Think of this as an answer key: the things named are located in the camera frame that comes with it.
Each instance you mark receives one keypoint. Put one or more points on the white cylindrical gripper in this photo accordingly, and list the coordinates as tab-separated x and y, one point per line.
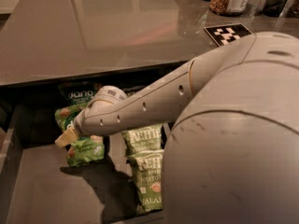
78	121

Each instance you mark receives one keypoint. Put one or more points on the green dang chip bag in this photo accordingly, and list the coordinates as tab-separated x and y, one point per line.
79	92
87	148

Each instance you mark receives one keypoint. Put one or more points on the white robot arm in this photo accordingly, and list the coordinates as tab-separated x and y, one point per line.
232	156

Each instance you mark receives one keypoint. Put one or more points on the open grey top drawer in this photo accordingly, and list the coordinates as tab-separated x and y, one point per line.
37	185

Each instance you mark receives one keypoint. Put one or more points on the front Kettle jalapeno chip bag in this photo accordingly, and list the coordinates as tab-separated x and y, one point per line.
146	169

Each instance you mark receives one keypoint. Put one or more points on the black white fiducial marker tile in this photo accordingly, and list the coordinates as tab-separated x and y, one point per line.
225	34

